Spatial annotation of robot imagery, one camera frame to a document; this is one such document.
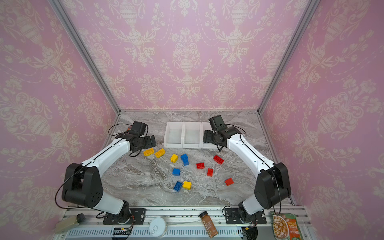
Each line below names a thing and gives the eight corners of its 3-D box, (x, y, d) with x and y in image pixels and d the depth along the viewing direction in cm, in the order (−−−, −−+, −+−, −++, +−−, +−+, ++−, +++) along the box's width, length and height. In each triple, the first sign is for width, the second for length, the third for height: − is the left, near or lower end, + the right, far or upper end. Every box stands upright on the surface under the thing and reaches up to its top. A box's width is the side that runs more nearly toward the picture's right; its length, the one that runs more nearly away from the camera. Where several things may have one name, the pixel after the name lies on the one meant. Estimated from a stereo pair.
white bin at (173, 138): (165, 148, 101) (163, 142, 95) (168, 128, 112) (166, 122, 106) (182, 148, 101) (181, 142, 95) (183, 128, 112) (183, 122, 106)
